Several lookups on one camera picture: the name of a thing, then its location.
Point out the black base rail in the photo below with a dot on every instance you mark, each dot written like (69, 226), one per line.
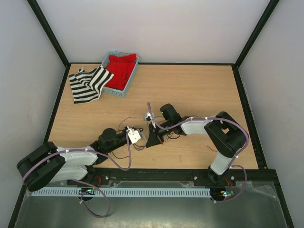
(200, 177)

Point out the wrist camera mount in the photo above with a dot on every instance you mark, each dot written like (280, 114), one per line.
(148, 117)
(130, 134)

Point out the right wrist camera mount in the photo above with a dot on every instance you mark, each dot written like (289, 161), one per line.
(148, 117)

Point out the black white striped cloth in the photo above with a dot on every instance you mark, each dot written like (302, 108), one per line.
(87, 86)

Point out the light blue cable duct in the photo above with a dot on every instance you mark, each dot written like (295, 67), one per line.
(123, 192)

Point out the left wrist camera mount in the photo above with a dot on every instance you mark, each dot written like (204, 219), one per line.
(130, 134)

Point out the light blue plastic basket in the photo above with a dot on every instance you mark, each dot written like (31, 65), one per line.
(115, 92)

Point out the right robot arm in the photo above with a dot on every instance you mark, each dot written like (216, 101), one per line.
(228, 137)

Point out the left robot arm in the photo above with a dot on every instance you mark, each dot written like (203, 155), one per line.
(49, 163)

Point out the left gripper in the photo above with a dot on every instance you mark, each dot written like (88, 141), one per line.
(139, 129)

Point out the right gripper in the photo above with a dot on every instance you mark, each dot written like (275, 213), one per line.
(155, 137)

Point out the red cloth in basket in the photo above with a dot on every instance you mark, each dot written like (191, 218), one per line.
(121, 68)

